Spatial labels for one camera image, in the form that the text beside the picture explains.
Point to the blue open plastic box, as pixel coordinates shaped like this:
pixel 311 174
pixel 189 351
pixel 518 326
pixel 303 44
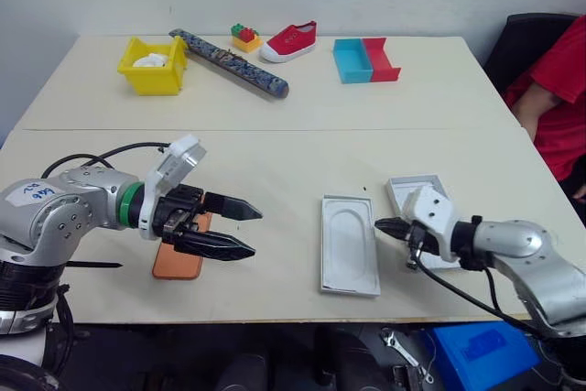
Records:
pixel 351 71

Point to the blue patterned long tube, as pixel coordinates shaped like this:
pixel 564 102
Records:
pixel 238 66

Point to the person in red shirt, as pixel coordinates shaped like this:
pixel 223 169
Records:
pixel 565 89

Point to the white crumpled item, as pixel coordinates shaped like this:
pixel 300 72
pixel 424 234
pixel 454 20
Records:
pixel 150 60

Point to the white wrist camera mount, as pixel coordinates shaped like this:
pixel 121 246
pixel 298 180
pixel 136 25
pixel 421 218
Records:
pixel 432 212
pixel 176 164

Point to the green toy brick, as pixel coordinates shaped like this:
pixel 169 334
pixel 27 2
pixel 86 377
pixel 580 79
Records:
pixel 238 29

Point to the person's bare forearm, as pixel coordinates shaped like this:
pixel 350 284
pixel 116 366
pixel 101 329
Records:
pixel 531 105

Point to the red canvas shoe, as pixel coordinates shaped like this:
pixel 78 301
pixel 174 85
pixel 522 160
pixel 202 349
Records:
pixel 286 45

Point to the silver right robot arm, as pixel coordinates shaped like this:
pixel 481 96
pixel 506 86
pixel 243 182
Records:
pixel 526 249

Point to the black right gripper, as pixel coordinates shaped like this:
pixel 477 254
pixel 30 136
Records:
pixel 425 240

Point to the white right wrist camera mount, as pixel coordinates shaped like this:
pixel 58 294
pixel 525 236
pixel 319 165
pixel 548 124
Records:
pixel 432 212

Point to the yellow plastic bin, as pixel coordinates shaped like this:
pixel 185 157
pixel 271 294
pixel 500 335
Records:
pixel 153 79

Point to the red toy brick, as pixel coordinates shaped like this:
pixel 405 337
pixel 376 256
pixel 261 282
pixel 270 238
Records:
pixel 248 35

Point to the silver adjustable wrench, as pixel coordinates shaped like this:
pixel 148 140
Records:
pixel 403 350

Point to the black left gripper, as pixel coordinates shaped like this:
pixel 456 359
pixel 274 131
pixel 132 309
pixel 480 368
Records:
pixel 181 208

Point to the white phone box lid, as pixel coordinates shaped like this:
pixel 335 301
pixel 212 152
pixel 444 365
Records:
pixel 403 185

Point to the orange phone case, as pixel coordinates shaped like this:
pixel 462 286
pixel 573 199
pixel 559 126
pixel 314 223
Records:
pixel 176 267

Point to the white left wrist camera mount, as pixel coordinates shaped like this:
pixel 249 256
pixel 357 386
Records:
pixel 176 164

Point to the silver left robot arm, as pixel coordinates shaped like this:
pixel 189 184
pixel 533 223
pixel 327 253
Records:
pixel 68 208

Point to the red open plastic box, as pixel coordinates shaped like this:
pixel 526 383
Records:
pixel 384 71

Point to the blue plastic case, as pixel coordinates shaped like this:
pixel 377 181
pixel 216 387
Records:
pixel 485 354

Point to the black chair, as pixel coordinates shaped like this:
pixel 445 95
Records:
pixel 513 47

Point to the thin black pointed strip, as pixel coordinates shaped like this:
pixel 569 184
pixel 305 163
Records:
pixel 94 265

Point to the white phone box base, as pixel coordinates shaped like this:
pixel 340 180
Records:
pixel 350 244

